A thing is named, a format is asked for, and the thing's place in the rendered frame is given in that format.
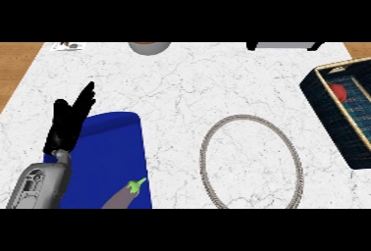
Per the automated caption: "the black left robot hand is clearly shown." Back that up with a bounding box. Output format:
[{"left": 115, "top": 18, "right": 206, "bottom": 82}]
[{"left": 42, "top": 80, "right": 98, "bottom": 157}]

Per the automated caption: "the blue placemat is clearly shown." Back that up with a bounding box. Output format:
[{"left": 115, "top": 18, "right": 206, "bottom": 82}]
[{"left": 42, "top": 111, "right": 154, "bottom": 210}]

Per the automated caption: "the dark blue wicker basket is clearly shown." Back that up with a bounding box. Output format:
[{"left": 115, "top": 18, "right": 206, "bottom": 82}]
[{"left": 299, "top": 57, "right": 371, "bottom": 171}]

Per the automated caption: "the red bell pepper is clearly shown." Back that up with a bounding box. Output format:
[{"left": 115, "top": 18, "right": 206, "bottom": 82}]
[{"left": 330, "top": 83, "right": 349, "bottom": 103}]

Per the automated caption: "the small white printed card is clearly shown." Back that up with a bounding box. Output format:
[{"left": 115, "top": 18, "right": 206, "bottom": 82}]
[{"left": 50, "top": 42, "right": 87, "bottom": 52}]

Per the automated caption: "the purple eggplant with green stem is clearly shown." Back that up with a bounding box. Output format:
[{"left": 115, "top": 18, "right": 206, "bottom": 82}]
[{"left": 101, "top": 177, "right": 148, "bottom": 210}]

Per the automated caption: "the grey round bowl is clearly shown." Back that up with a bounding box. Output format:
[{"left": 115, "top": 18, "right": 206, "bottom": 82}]
[{"left": 127, "top": 42, "right": 173, "bottom": 57}]

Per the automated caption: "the grey appliance with black legs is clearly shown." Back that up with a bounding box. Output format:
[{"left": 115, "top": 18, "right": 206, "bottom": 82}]
[{"left": 247, "top": 42, "right": 327, "bottom": 52}]

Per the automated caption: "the grey wire ring basket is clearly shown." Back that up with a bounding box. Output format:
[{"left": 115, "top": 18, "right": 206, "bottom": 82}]
[{"left": 198, "top": 114, "right": 306, "bottom": 210}]

